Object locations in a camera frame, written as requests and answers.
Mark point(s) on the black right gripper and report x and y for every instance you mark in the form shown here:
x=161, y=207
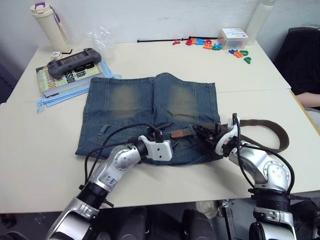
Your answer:
x=214, y=140

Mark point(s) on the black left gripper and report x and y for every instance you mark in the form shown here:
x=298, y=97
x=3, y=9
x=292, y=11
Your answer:
x=165, y=136

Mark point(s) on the brown braided belt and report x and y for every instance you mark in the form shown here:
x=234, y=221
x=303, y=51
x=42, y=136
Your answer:
x=282, y=140

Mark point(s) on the person's bare forearm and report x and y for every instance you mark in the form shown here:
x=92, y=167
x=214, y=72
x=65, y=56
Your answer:
x=310, y=98

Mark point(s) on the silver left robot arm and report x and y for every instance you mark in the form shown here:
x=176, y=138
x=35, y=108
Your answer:
x=110, y=172

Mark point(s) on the blue denim shorts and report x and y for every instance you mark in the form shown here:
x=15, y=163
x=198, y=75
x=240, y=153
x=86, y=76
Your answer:
x=130, y=100

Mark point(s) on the white cloth bundle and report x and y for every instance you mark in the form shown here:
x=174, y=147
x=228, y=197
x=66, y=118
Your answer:
x=205, y=207

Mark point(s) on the green letter magnet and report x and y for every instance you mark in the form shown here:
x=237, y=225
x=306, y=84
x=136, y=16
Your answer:
x=248, y=60

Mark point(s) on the orange letter magnet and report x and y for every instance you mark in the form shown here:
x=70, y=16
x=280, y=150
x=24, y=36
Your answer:
x=237, y=54
x=207, y=46

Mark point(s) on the black metal table leg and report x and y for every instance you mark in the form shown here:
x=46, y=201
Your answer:
x=226, y=220

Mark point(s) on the blue letter magnet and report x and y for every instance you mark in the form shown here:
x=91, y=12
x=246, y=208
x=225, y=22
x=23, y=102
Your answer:
x=231, y=51
x=200, y=42

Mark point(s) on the teal letter magnet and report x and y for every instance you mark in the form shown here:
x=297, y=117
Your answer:
x=216, y=46
x=244, y=53

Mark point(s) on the dark rounded shape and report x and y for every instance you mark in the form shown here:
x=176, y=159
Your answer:
x=197, y=225

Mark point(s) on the red number magnet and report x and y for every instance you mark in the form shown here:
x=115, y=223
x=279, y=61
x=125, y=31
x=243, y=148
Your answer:
x=176, y=42

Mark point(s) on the red letter magnet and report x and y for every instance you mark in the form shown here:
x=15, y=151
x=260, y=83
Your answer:
x=189, y=42
x=208, y=41

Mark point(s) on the clear box of letter magnets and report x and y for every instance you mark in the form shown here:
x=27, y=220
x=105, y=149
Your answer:
x=235, y=35

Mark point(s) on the clear plastic bag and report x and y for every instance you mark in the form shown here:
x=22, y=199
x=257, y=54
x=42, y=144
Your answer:
x=100, y=40

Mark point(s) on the black office chair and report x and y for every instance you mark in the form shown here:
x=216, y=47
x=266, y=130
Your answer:
x=300, y=62

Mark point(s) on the thick paperback book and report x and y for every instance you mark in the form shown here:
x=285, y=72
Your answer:
x=62, y=80

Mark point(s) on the grey handheld game controller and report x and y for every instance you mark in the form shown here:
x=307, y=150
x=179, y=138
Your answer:
x=75, y=60

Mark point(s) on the white paper roll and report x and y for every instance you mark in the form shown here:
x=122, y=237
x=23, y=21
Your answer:
x=260, y=20

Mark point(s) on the black hex key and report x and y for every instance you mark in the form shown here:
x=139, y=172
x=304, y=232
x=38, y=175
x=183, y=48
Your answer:
x=67, y=52

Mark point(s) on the small white square device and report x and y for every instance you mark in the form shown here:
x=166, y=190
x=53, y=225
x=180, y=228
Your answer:
x=56, y=55

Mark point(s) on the cream water bottle purple lid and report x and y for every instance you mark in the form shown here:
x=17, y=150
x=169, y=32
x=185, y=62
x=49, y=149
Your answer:
x=53, y=30

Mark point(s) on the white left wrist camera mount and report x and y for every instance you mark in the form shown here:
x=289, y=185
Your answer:
x=160, y=151

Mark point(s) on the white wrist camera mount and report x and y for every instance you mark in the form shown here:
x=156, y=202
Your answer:
x=160, y=151
x=226, y=137

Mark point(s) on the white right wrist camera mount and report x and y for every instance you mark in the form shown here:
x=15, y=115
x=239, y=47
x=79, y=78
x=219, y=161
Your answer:
x=226, y=137

